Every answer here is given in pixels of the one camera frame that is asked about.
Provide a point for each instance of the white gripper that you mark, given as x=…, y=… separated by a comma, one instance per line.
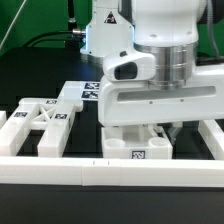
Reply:
x=126, y=97

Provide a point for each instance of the white chair seat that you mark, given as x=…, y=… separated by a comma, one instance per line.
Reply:
x=136, y=142

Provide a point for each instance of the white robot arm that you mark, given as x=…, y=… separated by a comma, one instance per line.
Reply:
x=165, y=29

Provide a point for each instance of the white U-shaped fence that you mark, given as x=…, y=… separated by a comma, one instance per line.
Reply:
x=111, y=172

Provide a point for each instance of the white diagonal rod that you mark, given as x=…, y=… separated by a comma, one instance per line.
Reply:
x=13, y=22

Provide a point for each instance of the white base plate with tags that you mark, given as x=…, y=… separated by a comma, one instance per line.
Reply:
x=80, y=90

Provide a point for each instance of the white chair back frame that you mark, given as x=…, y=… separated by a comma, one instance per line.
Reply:
x=54, y=117

